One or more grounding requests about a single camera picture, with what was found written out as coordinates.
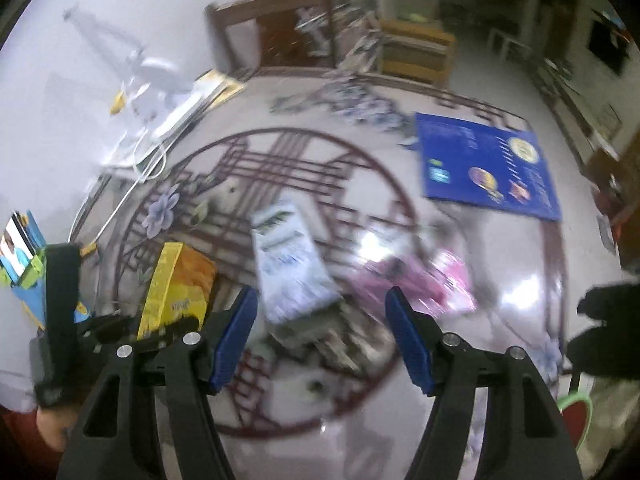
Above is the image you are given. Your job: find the yellow snack box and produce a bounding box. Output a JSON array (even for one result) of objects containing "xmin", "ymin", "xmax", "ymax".
[{"xmin": 136, "ymin": 241, "xmax": 219, "ymax": 342}]

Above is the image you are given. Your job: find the pink wrapper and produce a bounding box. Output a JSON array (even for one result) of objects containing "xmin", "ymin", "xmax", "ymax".
[{"xmin": 349, "ymin": 251, "xmax": 477, "ymax": 318}]

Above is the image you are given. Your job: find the stack of books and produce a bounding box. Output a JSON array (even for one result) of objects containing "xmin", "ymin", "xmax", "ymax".
[{"xmin": 102, "ymin": 69, "xmax": 247, "ymax": 172}]

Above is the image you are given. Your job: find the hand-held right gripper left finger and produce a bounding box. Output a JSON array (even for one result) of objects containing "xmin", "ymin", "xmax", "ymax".
[{"xmin": 56, "ymin": 285, "xmax": 259, "ymax": 480}]

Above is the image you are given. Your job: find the gold and black packet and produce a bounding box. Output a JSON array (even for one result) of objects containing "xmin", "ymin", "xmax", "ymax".
[{"xmin": 269, "ymin": 305, "xmax": 397, "ymax": 377}]

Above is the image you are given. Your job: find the white desk lamp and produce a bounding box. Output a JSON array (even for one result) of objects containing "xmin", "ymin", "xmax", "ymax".
[{"xmin": 62, "ymin": 4, "xmax": 197, "ymax": 117}]

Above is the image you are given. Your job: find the smartphone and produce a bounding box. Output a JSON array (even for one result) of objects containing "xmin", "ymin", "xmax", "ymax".
[{"xmin": 0, "ymin": 215, "xmax": 45, "ymax": 287}]

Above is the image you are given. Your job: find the wall television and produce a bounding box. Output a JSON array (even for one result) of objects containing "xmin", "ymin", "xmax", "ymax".
[{"xmin": 586, "ymin": 16, "xmax": 629, "ymax": 77}]

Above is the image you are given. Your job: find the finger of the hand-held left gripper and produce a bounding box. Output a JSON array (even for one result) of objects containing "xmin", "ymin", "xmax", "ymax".
[{"xmin": 76, "ymin": 311, "xmax": 167, "ymax": 357}]

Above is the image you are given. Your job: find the white cable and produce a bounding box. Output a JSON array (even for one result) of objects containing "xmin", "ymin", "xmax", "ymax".
[{"xmin": 70, "ymin": 127, "xmax": 169, "ymax": 243}]

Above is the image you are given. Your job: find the dark cloth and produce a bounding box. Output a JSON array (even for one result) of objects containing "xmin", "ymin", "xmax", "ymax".
[{"xmin": 566, "ymin": 284, "xmax": 640, "ymax": 378}]

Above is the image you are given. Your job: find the blue book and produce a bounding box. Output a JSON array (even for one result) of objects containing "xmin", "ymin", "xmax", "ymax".
[{"xmin": 414, "ymin": 112, "xmax": 564, "ymax": 222}]

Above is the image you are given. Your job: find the white carton box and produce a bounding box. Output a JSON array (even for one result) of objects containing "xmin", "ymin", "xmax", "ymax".
[{"xmin": 249, "ymin": 199, "xmax": 342, "ymax": 325}]

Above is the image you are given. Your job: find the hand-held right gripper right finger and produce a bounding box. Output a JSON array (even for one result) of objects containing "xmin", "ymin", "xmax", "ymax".
[{"xmin": 384, "ymin": 286, "xmax": 585, "ymax": 480}]

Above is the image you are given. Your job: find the person's left forearm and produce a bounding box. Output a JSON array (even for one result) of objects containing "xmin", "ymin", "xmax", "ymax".
[{"xmin": 36, "ymin": 406, "xmax": 77, "ymax": 452}]

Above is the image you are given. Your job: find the small white table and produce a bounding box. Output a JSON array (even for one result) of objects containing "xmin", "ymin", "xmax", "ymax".
[{"xmin": 486, "ymin": 25, "xmax": 532, "ymax": 62}]

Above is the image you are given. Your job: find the wooden chair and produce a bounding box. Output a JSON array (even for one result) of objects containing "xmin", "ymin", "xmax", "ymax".
[{"xmin": 206, "ymin": 0, "xmax": 337, "ymax": 72}]

